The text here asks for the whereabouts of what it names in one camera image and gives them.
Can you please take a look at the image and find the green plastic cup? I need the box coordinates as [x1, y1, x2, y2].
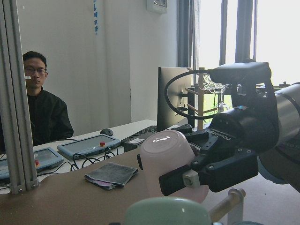
[124, 197, 212, 225]

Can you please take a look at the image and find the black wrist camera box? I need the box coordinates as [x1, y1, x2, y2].
[208, 62, 271, 84]

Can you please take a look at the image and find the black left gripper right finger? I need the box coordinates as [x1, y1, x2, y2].
[158, 149, 258, 196]

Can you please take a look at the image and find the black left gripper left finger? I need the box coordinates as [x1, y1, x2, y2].
[136, 154, 143, 170]

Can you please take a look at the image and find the black keyboard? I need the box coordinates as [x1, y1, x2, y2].
[120, 125, 157, 146]

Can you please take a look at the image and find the blue teach pendant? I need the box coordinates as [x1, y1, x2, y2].
[0, 147, 64, 180]
[57, 134, 121, 160]

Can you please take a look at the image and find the aluminium frame post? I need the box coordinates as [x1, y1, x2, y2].
[0, 0, 38, 194]

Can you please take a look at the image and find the wooden mug tree stand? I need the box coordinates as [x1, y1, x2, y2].
[186, 67, 209, 130]

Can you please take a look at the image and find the white wire cup holder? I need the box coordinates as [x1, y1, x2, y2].
[209, 188, 246, 225]

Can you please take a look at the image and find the black computer mouse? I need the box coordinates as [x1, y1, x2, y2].
[100, 128, 114, 136]

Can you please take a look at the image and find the black monitor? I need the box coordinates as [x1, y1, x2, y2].
[157, 67, 195, 132]

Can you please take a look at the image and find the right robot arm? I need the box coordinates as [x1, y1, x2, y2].
[137, 83, 300, 198]

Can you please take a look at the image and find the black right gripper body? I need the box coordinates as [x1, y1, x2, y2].
[186, 106, 279, 169]

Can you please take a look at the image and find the seated man black jacket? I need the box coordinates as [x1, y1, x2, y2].
[22, 51, 74, 146]

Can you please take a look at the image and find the grey folded cloth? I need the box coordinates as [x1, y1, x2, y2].
[84, 162, 138, 190]

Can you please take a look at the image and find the pink plastic cup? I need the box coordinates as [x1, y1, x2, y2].
[139, 130, 195, 197]

